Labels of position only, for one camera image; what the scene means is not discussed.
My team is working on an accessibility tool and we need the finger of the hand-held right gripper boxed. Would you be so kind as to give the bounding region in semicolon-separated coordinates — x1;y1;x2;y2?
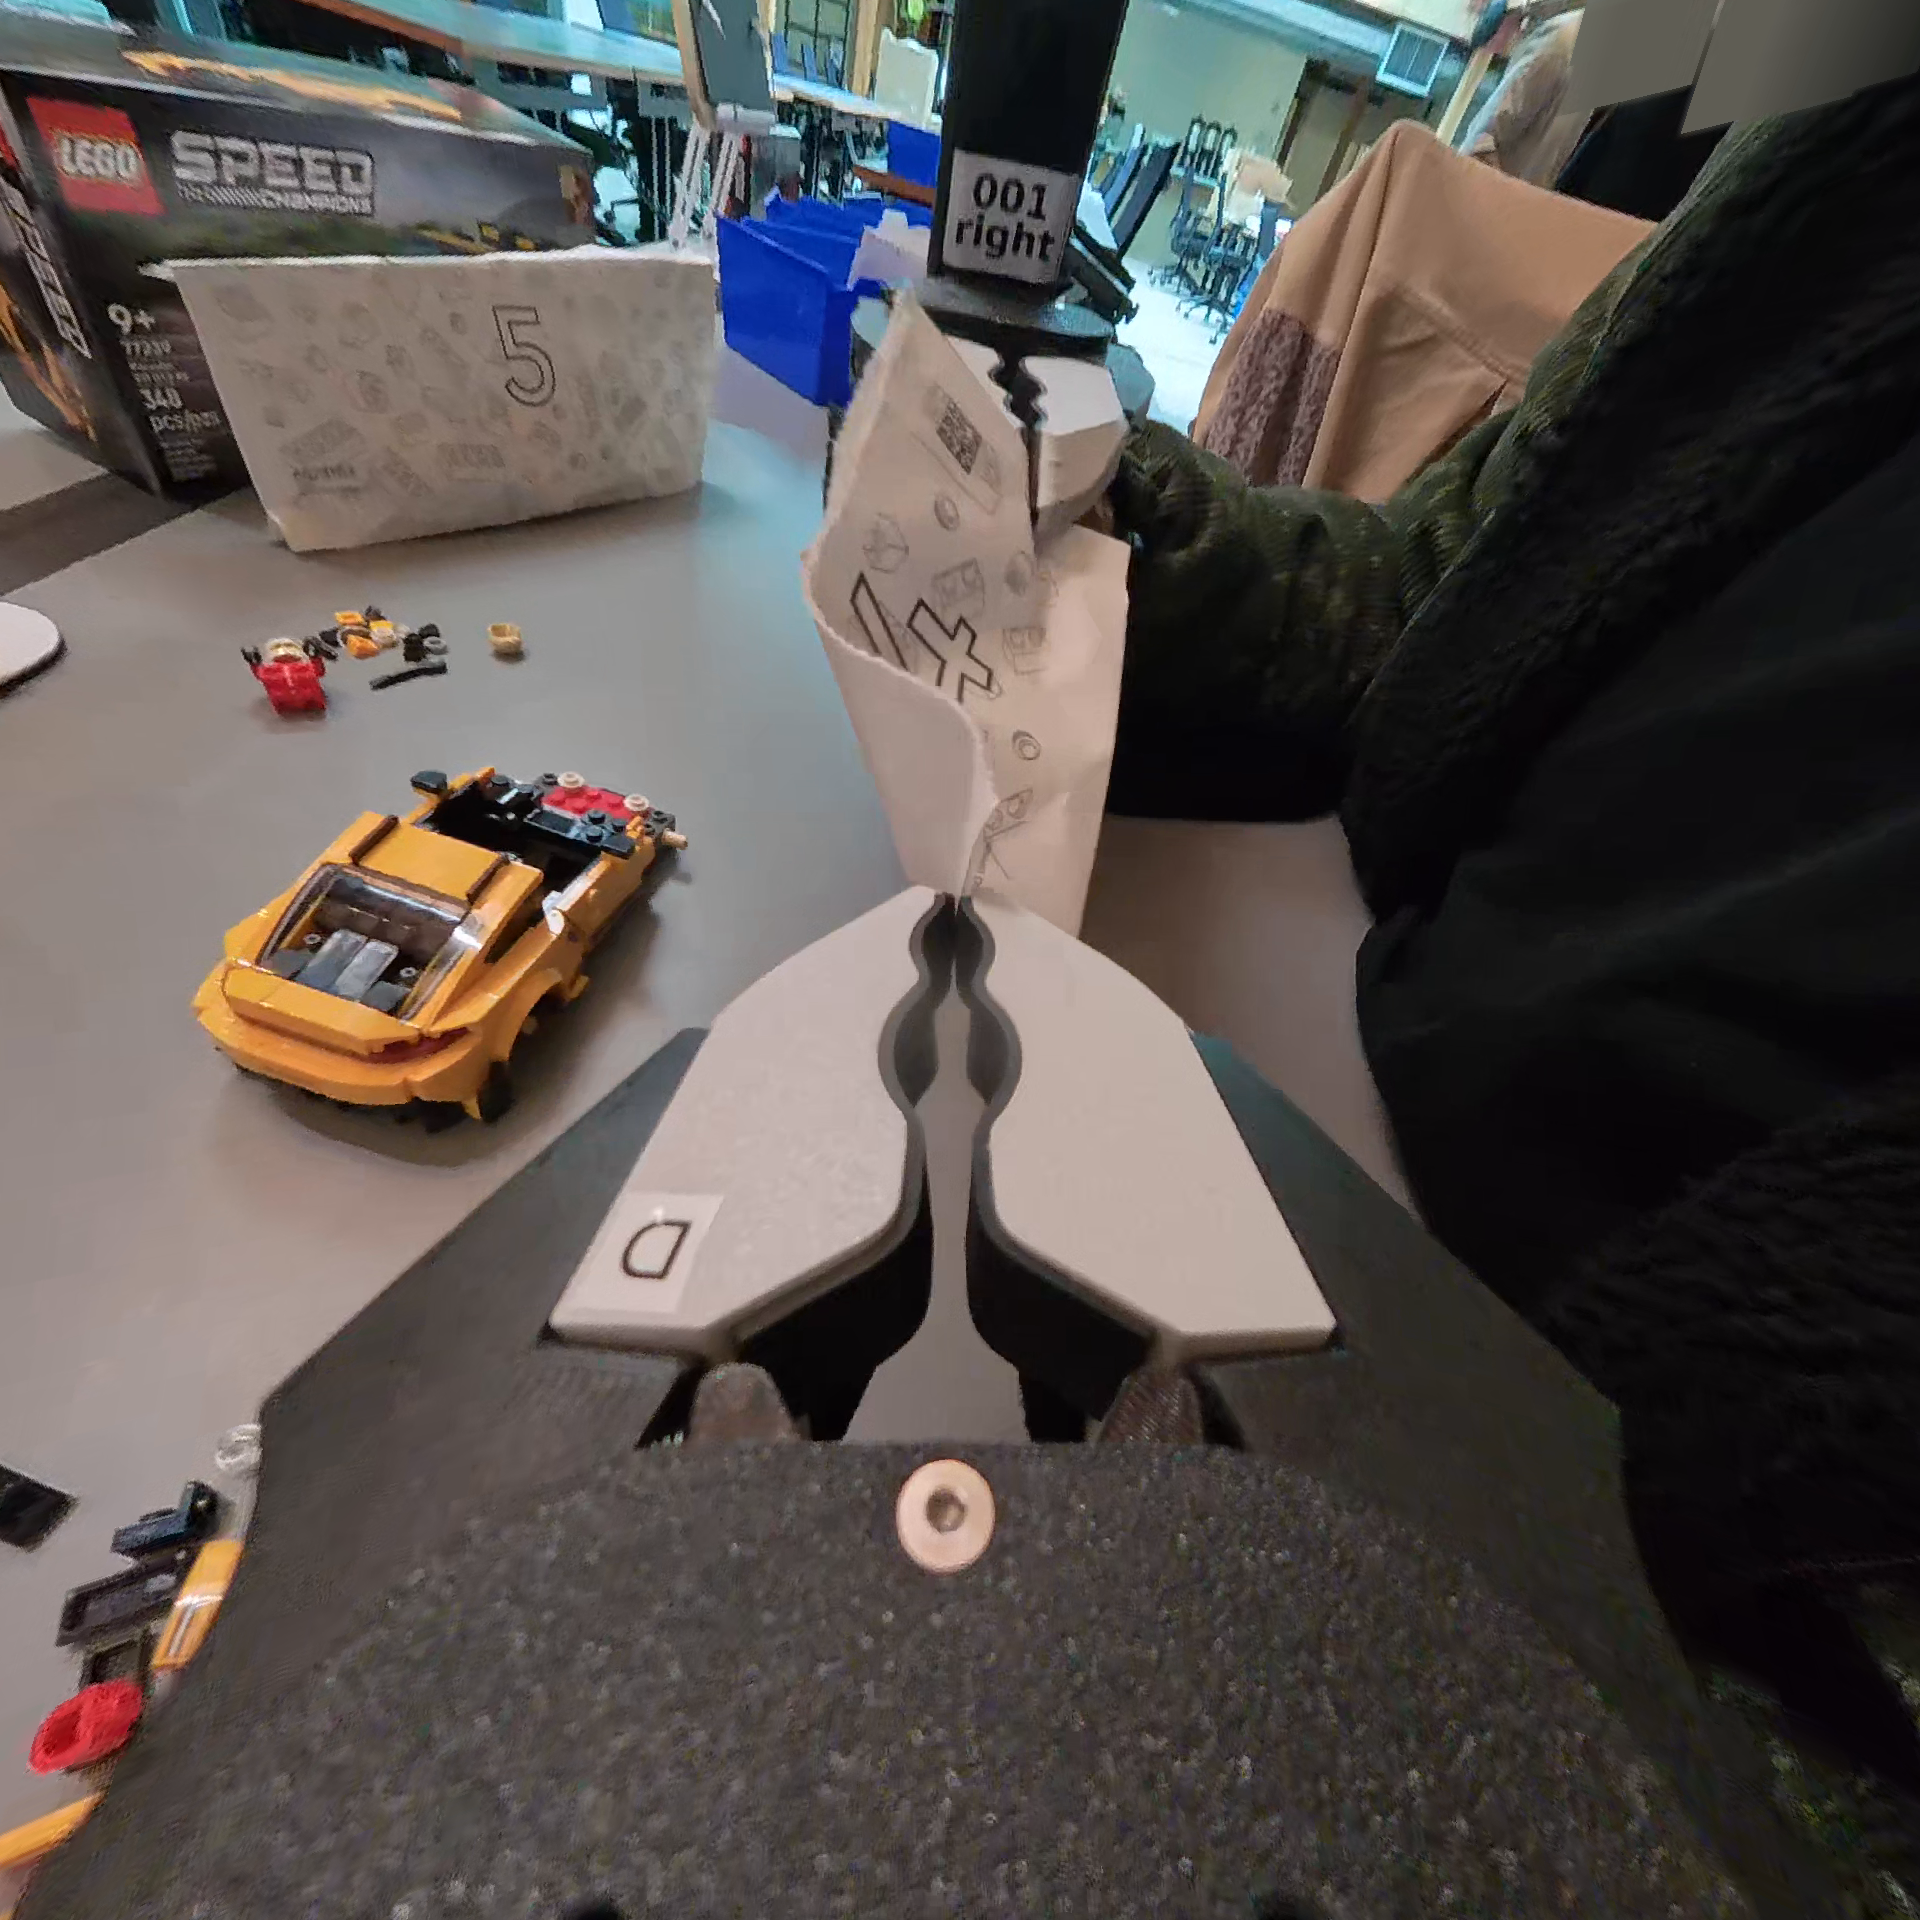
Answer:
1027;359;1133;540

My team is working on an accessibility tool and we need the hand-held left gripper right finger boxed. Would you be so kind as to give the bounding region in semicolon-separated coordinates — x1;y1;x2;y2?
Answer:
961;891;1339;1359

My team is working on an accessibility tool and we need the yellow lego car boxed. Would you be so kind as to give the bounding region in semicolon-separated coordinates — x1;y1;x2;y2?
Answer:
193;768;692;1130

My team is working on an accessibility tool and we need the red lego minifigure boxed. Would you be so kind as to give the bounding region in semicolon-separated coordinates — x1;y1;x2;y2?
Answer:
245;636;332;719

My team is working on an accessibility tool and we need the blue storage bin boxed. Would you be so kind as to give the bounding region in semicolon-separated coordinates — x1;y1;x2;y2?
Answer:
717;193;936;409

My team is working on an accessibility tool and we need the person's right forearm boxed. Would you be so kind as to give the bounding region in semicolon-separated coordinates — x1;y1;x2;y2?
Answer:
1106;415;1503;822

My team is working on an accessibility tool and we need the pile of small lego pieces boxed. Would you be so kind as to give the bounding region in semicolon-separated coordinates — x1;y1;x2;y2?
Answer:
0;1421;265;1877

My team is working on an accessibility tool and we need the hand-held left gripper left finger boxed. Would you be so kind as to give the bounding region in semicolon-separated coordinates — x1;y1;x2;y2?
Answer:
549;884;957;1348

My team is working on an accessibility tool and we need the small torn white paper bag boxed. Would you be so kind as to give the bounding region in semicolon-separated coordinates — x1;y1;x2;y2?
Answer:
802;292;1135;939

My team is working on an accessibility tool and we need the tan fabric cover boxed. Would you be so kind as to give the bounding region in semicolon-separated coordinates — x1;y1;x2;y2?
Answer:
1193;120;1657;503

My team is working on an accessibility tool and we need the lego set box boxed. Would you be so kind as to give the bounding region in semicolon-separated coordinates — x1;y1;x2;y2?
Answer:
0;52;602;497

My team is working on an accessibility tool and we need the white numbered paper bag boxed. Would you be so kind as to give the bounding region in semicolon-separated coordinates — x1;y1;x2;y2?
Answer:
143;246;720;553

